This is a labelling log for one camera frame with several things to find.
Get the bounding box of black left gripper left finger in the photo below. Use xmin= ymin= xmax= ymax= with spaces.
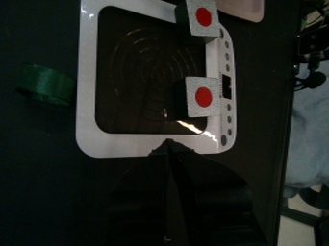
xmin=103 ymin=139 xmax=176 ymax=246

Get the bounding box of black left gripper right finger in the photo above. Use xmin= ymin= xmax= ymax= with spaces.
xmin=169 ymin=139 xmax=271 ymax=246

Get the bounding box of sushi piece with red centre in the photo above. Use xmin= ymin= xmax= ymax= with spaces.
xmin=173 ymin=76 xmax=222 ymax=121
xmin=174 ymin=0 xmax=222 ymax=44

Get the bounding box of green sushi piece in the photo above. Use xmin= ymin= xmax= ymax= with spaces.
xmin=16 ymin=63 xmax=78 ymax=108

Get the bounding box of light blue cloth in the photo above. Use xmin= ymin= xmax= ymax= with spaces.
xmin=281 ymin=61 xmax=329 ymax=198

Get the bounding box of white toy induction stove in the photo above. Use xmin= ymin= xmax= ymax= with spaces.
xmin=75 ymin=0 xmax=237 ymax=159

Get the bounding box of pale pink plate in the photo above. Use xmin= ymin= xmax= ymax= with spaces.
xmin=213 ymin=0 xmax=266 ymax=24

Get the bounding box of black cables and gear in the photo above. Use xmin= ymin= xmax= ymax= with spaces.
xmin=292 ymin=0 xmax=329 ymax=92

